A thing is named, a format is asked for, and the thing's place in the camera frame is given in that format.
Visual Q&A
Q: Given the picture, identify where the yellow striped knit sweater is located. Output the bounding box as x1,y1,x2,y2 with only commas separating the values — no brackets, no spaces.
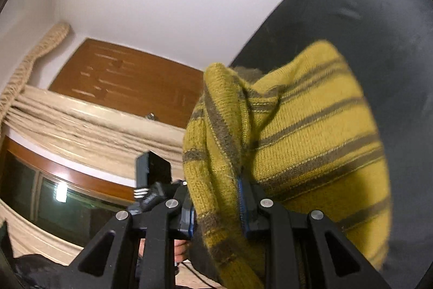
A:
183,40,393,289

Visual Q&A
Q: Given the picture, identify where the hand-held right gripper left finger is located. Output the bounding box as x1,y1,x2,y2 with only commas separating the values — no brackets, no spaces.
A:
66,181,197,289

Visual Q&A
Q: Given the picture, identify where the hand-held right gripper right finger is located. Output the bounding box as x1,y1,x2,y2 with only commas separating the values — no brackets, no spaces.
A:
237,174,381,289

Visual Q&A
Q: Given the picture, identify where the brown wooden door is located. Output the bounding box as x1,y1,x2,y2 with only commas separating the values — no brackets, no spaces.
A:
47,38,208,132

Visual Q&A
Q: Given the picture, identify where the wooden framed window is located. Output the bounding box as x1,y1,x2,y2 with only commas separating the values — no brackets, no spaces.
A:
0,137,143,247

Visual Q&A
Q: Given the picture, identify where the braided beige curtain rope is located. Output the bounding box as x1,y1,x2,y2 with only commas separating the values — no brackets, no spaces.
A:
0,22,71,122

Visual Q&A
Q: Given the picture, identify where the black table cloth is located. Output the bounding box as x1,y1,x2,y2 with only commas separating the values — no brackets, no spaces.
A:
228,0,433,289

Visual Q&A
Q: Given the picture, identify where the person's left hand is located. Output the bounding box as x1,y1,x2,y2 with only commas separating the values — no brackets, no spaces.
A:
173,238,190,267

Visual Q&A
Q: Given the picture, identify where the beige curtain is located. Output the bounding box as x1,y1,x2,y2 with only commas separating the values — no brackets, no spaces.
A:
0,86,186,174
0,199,87,266

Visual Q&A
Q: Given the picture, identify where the dark cloth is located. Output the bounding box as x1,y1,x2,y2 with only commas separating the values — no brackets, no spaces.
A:
0,219,102,289

